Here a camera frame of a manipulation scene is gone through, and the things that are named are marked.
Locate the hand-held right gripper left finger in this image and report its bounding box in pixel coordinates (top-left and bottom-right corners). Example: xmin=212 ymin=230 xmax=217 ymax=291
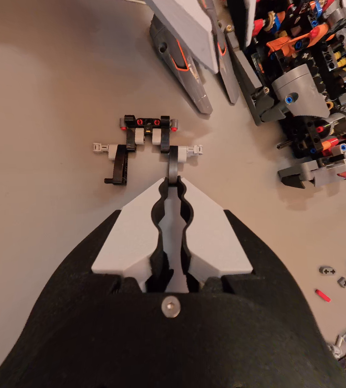
xmin=91 ymin=177 xmax=175 ymax=293

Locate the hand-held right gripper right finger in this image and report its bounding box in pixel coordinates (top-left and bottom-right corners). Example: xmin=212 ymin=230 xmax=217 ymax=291
xmin=176 ymin=176 xmax=254 ymax=293

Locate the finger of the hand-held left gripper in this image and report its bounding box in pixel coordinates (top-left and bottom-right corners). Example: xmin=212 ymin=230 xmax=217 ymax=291
xmin=228 ymin=0 xmax=257 ymax=50
xmin=145 ymin=0 xmax=219 ymax=75

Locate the black curved lego beam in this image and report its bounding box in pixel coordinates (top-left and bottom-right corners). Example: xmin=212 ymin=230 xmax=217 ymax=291
xmin=168 ymin=145 xmax=180 ymax=186

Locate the black axle white connector subassembly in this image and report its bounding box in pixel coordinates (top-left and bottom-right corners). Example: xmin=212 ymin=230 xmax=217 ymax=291
xmin=177 ymin=144 xmax=204 ymax=163

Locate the black white lego frame subassembly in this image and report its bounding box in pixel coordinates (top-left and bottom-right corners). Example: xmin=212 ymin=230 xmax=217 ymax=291
xmin=104 ymin=115 xmax=179 ymax=185

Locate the silver orange-striped lego panel subassembly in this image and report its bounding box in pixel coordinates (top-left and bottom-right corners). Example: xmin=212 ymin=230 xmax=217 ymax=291
xmin=149 ymin=0 xmax=241 ymax=115

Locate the grey black lego car model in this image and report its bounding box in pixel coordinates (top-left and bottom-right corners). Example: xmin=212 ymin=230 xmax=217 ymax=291
xmin=226 ymin=0 xmax=346 ymax=190

